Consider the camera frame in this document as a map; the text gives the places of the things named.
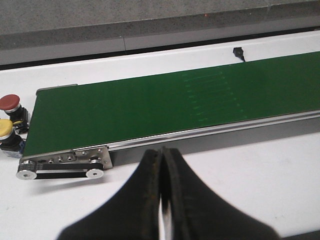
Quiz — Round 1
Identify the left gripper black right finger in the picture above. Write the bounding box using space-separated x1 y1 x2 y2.
160 148 280 240

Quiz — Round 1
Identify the grey stone counter slab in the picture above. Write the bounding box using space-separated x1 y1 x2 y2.
267 0 320 20
0 0 270 50

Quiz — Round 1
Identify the green conveyor belt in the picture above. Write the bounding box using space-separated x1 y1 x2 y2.
23 52 320 158

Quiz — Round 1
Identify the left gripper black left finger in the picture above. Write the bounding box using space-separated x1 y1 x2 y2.
58 150 160 240

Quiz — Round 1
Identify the black drive belt with pulleys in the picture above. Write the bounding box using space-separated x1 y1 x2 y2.
16 160 104 180

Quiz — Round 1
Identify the aluminium conveyor frame rail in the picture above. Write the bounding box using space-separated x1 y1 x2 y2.
19 110 320 164

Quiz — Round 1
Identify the steel conveyor support bracket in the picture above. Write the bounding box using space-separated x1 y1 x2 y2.
72 145 113 170

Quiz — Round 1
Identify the grey stone counter slab right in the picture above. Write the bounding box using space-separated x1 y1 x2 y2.
267 0 320 20

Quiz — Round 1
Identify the red push button switch edge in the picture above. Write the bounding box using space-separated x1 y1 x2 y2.
0 94 31 134

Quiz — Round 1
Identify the grey stone counter slab left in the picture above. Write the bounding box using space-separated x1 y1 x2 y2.
0 0 270 50

